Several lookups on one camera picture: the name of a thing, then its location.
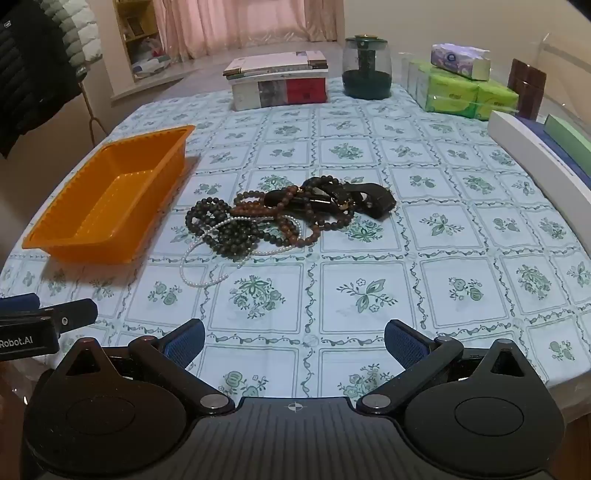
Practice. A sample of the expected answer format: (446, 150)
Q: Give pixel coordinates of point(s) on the purple tissue pack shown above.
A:
(457, 57)

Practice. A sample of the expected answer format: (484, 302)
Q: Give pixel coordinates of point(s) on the glass teapot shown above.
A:
(367, 78)

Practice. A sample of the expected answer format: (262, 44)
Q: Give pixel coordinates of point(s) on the pink curtain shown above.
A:
(231, 23)

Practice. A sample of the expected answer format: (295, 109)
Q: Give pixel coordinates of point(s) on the green flat box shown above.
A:
(570, 134)

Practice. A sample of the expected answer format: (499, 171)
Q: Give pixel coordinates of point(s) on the white grey puffer jacket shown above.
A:
(76, 32)

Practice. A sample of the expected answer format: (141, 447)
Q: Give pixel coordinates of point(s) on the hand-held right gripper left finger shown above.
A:
(184, 342)

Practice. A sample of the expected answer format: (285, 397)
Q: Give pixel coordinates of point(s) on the blue flat box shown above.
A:
(561, 154)

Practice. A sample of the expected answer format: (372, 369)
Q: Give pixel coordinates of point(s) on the yellow bookshelf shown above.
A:
(129, 23)

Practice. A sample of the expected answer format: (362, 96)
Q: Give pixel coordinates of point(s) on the long white box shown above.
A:
(531, 147)

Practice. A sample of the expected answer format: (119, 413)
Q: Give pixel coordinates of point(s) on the black down jacket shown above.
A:
(32, 83)

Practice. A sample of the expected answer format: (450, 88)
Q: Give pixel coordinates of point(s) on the white paperback book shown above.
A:
(277, 74)

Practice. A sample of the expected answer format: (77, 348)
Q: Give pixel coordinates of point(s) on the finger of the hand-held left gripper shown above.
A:
(76, 314)
(18, 303)

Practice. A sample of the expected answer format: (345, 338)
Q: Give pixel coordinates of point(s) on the white plastic bag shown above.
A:
(147, 60)

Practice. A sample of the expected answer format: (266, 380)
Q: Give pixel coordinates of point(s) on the metal coat rack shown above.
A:
(90, 115)

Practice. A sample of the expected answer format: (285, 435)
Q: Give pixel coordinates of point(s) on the green tissue multipack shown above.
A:
(452, 94)

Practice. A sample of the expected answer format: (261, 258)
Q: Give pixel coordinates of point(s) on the orange plastic tray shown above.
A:
(115, 194)

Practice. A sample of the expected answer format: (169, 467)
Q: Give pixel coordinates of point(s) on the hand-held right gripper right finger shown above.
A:
(406, 344)

